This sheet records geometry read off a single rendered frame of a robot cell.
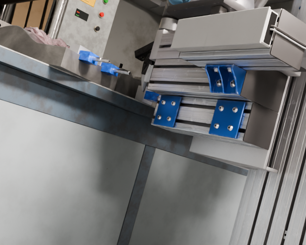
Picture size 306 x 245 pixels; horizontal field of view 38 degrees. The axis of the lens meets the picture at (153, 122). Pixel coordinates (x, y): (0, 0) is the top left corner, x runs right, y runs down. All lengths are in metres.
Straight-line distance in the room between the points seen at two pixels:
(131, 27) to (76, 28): 3.04
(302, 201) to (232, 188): 0.94
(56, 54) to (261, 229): 0.70
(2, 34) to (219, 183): 1.04
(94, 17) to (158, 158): 1.10
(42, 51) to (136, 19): 4.22
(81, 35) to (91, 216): 1.20
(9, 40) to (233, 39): 0.74
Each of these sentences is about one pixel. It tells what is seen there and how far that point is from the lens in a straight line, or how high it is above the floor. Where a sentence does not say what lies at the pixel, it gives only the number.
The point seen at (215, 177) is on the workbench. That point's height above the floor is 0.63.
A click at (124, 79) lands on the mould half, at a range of 1.50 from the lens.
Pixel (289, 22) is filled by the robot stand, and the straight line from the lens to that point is 0.88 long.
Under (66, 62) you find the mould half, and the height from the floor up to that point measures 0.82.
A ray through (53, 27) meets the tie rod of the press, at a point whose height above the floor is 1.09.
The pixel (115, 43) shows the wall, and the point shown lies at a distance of 5.30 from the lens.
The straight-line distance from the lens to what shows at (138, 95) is 1.49.
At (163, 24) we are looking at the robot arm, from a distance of 1.51.
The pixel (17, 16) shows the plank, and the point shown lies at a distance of 4.63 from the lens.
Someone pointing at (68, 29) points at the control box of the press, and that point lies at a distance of 2.39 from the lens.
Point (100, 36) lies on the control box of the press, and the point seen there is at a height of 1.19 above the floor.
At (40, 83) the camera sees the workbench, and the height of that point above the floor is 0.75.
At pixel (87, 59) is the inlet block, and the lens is 1.26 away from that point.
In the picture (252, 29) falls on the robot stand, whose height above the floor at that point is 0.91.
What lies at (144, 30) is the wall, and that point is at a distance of 5.53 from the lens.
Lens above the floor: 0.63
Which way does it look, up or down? 4 degrees up
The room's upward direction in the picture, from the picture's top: 16 degrees clockwise
